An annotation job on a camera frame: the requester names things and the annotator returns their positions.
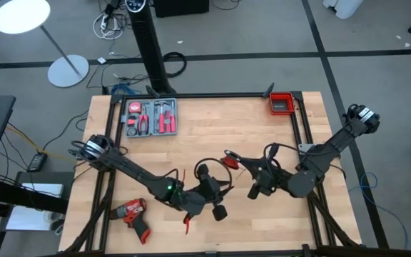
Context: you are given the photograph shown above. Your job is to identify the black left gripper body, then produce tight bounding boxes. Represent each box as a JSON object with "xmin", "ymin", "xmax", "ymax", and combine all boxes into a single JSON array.
[{"xmin": 181, "ymin": 163, "xmax": 228, "ymax": 222}]

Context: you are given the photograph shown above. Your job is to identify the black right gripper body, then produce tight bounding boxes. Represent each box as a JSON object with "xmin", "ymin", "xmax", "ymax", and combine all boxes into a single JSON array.
[{"xmin": 247, "ymin": 144, "xmax": 292, "ymax": 200}]

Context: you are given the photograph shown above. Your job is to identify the black wire spool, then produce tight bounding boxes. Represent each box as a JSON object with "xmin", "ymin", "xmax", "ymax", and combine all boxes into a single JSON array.
[{"xmin": 223, "ymin": 149, "xmax": 241, "ymax": 171}]

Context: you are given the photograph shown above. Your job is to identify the red plastic bin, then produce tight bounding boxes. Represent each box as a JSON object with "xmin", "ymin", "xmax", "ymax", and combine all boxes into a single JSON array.
[{"xmin": 269, "ymin": 91, "xmax": 295, "ymax": 116}]

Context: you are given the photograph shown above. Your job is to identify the grey open tool case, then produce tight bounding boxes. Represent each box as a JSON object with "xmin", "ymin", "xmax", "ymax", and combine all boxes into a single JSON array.
[{"xmin": 121, "ymin": 98, "xmax": 178, "ymax": 138}]

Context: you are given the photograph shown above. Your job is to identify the black tower fan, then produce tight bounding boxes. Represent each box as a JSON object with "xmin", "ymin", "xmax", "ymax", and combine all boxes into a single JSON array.
[{"xmin": 125, "ymin": 0, "xmax": 178, "ymax": 96}]

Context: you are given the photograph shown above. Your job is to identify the white flat panel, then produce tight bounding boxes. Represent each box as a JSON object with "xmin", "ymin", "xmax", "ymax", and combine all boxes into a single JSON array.
[
  {"xmin": 21, "ymin": 183, "xmax": 65, "ymax": 199},
  {"xmin": 5, "ymin": 205, "xmax": 67, "ymax": 232}
]

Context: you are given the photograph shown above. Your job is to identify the black box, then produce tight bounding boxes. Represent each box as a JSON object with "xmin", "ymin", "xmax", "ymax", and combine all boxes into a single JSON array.
[{"xmin": 153, "ymin": 0, "xmax": 210, "ymax": 18}]

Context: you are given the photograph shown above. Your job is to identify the black power adapter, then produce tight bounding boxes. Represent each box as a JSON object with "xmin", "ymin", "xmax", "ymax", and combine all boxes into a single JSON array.
[{"xmin": 26, "ymin": 152, "xmax": 49, "ymax": 173}]

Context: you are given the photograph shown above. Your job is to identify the white plastic object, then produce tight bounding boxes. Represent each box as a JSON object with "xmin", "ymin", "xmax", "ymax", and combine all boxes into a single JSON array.
[{"xmin": 322, "ymin": 0, "xmax": 365, "ymax": 20}]

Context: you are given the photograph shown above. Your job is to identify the white power strip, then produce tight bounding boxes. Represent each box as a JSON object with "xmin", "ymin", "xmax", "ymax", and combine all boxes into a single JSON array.
[{"xmin": 93, "ymin": 10, "xmax": 126, "ymax": 40}]

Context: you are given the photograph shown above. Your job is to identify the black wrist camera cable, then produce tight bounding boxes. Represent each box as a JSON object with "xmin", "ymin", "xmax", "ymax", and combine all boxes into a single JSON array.
[
  {"xmin": 193, "ymin": 157, "xmax": 233, "ymax": 196},
  {"xmin": 262, "ymin": 141, "xmax": 308, "ymax": 168}
]

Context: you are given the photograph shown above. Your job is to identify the red-handled screwdriver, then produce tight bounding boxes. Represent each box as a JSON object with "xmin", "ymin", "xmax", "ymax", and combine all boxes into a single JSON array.
[{"xmin": 166, "ymin": 101, "xmax": 177, "ymax": 133}]

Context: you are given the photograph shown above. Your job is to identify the red cordless drill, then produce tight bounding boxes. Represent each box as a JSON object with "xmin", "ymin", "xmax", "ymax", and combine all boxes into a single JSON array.
[{"xmin": 109, "ymin": 198, "xmax": 153, "ymax": 246}]

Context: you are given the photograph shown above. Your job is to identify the red-handled hammer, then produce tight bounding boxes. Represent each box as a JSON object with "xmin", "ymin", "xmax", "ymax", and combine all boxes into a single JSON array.
[{"xmin": 154, "ymin": 101, "xmax": 167, "ymax": 133}]

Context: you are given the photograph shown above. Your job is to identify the long blue floor cable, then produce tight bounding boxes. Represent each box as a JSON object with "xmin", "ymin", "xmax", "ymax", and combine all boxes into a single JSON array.
[{"xmin": 347, "ymin": 172, "xmax": 410, "ymax": 251}]

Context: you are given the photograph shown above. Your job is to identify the red-handled pliers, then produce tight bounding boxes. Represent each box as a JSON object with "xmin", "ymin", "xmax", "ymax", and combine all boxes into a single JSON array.
[{"xmin": 138, "ymin": 114, "xmax": 150, "ymax": 135}]

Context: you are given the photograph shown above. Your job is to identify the black coiled cable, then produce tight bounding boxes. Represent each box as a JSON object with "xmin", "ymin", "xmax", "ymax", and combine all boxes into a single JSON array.
[{"xmin": 162, "ymin": 51, "xmax": 188, "ymax": 79}]

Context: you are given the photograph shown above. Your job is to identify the short blue floor cable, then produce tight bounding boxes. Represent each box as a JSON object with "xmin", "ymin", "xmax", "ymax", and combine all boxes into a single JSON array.
[{"xmin": 111, "ymin": 84, "xmax": 137, "ymax": 96}]

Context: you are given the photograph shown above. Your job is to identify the black floor cable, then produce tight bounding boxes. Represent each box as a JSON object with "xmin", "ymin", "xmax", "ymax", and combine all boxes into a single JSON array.
[{"xmin": 43, "ymin": 109, "xmax": 89, "ymax": 151}]

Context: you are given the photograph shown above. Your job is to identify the yellow cable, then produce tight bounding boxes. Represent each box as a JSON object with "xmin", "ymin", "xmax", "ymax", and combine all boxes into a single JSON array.
[{"xmin": 5, "ymin": 126, "xmax": 76, "ymax": 163}]

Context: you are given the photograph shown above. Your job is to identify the white round pedestal table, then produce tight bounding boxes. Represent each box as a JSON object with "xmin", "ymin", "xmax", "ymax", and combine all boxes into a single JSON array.
[{"xmin": 0, "ymin": 0, "xmax": 91, "ymax": 89}]

